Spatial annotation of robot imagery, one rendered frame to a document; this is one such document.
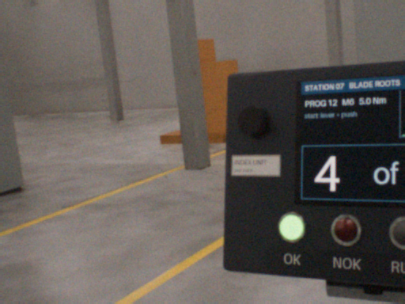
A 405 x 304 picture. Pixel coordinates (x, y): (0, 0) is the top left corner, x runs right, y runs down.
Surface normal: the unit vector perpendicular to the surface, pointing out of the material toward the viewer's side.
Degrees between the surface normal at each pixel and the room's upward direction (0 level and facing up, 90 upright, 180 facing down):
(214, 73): 90
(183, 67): 90
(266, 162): 75
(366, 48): 90
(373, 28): 90
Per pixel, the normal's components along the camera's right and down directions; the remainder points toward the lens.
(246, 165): -0.43, -0.07
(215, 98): -0.43, 0.18
